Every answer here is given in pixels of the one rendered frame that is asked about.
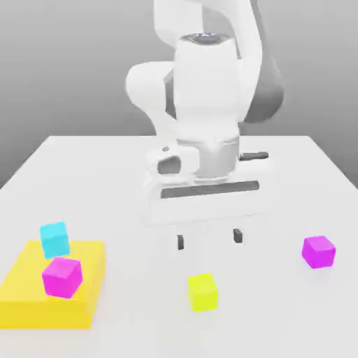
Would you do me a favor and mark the small yellow cube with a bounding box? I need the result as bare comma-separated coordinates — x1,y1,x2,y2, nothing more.
187,273,220,313

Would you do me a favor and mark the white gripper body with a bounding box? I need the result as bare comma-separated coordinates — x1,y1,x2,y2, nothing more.
143,175,267,228

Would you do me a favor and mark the small cyan cube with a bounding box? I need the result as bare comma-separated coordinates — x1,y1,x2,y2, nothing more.
39,221,71,260

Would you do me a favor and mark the small magenta cube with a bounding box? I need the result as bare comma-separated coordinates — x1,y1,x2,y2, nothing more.
41,256,84,300
301,235,337,270

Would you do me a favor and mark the large yellow box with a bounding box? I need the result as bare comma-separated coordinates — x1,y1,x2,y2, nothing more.
0,240,107,330

